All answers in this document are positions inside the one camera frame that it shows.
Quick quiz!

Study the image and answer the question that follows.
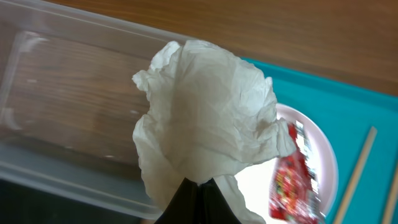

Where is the clear plastic bin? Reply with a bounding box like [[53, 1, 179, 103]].
[[1, 1, 187, 219]]

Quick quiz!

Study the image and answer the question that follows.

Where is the teal serving tray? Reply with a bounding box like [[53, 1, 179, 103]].
[[250, 60, 397, 223]]

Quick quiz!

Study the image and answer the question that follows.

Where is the black tray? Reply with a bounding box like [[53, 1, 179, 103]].
[[1, 180, 148, 224]]

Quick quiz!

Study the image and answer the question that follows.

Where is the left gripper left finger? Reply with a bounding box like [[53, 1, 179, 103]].
[[154, 179, 198, 224]]

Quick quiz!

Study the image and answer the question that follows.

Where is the right wooden chopstick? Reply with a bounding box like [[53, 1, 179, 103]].
[[381, 173, 397, 224]]

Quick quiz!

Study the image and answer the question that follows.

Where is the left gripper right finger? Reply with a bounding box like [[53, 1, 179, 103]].
[[197, 179, 241, 224]]

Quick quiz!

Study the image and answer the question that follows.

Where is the white napkin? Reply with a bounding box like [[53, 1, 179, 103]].
[[132, 40, 296, 223]]

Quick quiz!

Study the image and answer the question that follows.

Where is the pink plate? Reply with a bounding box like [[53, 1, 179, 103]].
[[235, 103, 339, 223]]

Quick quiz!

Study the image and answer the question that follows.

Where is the red snack wrapper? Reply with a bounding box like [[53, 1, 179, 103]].
[[269, 121, 325, 224]]

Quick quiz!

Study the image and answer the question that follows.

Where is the left wooden chopstick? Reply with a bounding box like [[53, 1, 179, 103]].
[[333, 126, 377, 224]]

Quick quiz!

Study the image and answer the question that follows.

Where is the wooden chopstick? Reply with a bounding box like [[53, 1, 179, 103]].
[[333, 126, 377, 224], [381, 173, 397, 224]]

